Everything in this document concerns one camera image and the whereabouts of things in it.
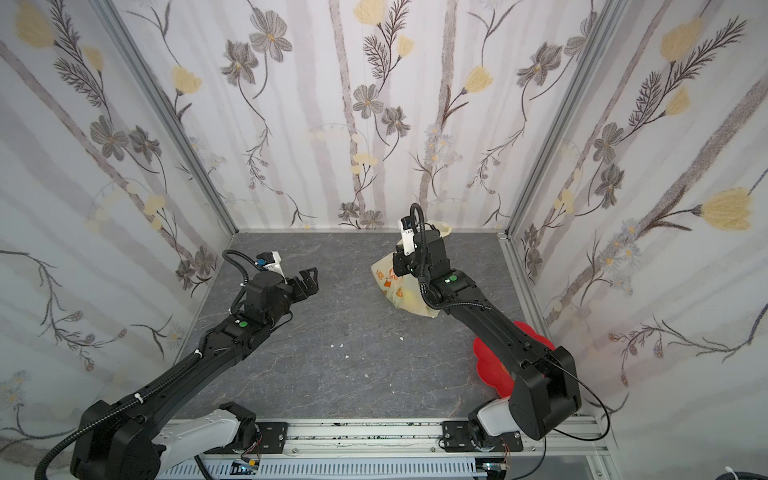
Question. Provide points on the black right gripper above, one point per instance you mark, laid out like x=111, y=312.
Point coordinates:
x=402, y=264

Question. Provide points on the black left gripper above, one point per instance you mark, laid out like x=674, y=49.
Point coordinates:
x=297, y=285

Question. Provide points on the yellow printed plastic bag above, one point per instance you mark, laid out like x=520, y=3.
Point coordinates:
x=405, y=293

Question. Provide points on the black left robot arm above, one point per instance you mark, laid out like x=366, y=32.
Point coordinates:
x=121, y=439

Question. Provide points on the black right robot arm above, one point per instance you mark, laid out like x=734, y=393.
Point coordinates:
x=546, y=391

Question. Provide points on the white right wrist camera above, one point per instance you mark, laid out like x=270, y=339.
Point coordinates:
x=408, y=230

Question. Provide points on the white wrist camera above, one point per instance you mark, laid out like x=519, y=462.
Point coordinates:
x=408, y=230
x=270, y=261

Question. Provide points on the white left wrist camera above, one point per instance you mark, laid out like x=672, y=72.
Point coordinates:
x=270, y=261

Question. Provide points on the white slotted cable duct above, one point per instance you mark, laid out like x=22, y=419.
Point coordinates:
x=352, y=468

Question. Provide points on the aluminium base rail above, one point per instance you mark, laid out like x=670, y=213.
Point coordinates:
x=486, y=435

